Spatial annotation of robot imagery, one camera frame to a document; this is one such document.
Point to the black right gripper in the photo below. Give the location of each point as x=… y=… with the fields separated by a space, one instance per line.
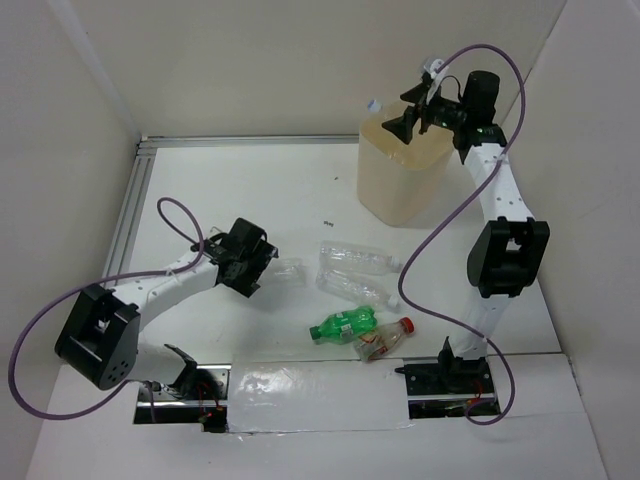
x=402 y=125

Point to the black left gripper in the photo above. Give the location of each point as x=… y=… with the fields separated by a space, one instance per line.
x=261 y=256

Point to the clear bottle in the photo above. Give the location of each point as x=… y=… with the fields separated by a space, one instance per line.
x=289 y=271
x=359 y=259
x=356 y=289
x=374 y=106

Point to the red cap milk bottle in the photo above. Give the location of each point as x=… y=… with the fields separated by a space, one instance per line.
x=381 y=340

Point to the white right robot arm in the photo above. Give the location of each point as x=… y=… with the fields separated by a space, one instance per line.
x=506 y=256

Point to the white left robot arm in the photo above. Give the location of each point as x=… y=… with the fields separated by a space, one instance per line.
x=101 y=337

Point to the beige plastic bin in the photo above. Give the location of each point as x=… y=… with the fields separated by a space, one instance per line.
x=395 y=181

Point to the green plastic bottle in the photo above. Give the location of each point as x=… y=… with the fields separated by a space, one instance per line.
x=345 y=326

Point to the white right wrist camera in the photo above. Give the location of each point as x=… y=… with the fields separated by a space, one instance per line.
x=433 y=72

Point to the aluminium frame rail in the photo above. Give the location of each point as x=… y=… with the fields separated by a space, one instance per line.
x=142 y=167

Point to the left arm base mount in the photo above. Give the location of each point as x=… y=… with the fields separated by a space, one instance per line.
x=204 y=403

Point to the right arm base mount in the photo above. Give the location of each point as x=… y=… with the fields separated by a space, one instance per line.
x=446 y=388

